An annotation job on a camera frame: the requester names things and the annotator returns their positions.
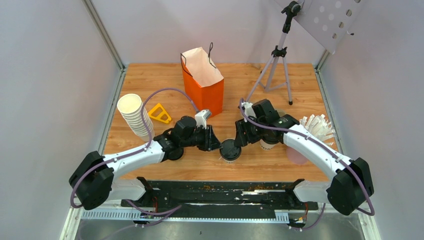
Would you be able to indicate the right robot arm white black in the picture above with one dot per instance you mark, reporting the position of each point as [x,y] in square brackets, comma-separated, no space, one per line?
[350,184]

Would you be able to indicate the orange paper bag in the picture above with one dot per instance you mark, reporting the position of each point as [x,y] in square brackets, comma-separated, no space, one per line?
[203,82]

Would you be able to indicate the yellow triangular plastic piece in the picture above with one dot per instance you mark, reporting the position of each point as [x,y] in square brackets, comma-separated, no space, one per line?
[159,114]

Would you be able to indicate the white paper coffee cup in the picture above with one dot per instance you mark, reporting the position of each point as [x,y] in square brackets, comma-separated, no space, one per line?
[229,161]

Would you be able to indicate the perforated grey metal panel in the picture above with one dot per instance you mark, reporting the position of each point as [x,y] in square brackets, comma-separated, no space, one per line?
[327,21]

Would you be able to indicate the pink holder with white straws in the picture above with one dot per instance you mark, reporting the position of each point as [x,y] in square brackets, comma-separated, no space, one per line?
[320,127]

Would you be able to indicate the black coffee cup lid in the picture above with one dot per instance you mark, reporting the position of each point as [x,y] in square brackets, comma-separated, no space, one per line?
[229,150]

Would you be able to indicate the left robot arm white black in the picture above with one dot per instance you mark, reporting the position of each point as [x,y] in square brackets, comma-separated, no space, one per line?
[96,179]

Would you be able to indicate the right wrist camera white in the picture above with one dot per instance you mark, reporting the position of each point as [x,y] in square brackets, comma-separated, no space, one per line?
[247,108]

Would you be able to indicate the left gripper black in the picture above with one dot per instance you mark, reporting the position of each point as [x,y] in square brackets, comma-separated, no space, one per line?
[211,141]

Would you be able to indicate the stack of white paper cups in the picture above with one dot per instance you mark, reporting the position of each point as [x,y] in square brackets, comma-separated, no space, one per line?
[137,118]

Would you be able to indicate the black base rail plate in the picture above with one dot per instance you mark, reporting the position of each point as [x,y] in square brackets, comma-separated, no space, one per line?
[220,199]

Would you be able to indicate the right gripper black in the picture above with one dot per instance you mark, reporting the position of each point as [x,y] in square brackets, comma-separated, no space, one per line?
[242,139]

